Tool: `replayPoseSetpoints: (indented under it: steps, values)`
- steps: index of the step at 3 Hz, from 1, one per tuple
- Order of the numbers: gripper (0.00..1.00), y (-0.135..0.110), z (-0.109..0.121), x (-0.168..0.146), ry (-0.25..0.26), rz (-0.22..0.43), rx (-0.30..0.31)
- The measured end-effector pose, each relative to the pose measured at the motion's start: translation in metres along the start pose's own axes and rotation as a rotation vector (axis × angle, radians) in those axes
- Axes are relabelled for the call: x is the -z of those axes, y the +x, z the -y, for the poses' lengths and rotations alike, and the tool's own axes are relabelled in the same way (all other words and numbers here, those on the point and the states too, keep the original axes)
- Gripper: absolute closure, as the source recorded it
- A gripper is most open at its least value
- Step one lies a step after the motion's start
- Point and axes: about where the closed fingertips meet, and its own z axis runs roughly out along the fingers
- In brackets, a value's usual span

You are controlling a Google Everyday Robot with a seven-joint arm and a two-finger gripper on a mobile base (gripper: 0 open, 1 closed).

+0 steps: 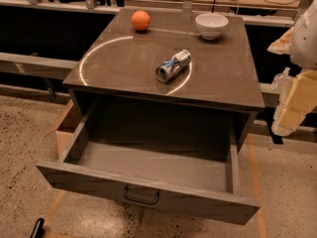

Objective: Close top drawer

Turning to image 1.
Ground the grey top drawer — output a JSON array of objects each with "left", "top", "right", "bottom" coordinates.
[{"left": 37, "top": 96, "right": 260, "bottom": 225}]

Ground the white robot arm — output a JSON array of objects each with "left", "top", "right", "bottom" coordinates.
[{"left": 267, "top": 0, "right": 317, "bottom": 136}]

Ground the grey drawer cabinet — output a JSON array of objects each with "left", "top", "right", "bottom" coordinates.
[{"left": 63, "top": 9, "right": 264, "bottom": 143}]

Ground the clear sanitizer bottle left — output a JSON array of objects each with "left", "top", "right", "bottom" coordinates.
[{"left": 270, "top": 66, "right": 290, "bottom": 92}]

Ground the white ceramic bowl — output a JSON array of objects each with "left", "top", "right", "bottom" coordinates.
[{"left": 195, "top": 13, "right": 229, "bottom": 40}]

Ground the crushed silver blue can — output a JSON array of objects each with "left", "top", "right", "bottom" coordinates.
[{"left": 156, "top": 50, "right": 191, "bottom": 83}]

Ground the orange ball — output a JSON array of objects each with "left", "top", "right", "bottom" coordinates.
[{"left": 131, "top": 10, "right": 151, "bottom": 31}]

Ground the cardboard box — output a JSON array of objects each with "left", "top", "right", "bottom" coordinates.
[{"left": 48, "top": 100, "right": 82, "bottom": 157}]

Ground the black object on floor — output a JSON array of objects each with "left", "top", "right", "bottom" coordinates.
[{"left": 30, "top": 218, "right": 45, "bottom": 238}]

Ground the black top drawer handle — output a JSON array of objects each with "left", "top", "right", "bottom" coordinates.
[{"left": 123, "top": 186, "right": 159, "bottom": 205}]

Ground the grey metal shelf rail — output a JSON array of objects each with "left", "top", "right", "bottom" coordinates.
[{"left": 0, "top": 53, "right": 77, "bottom": 79}]

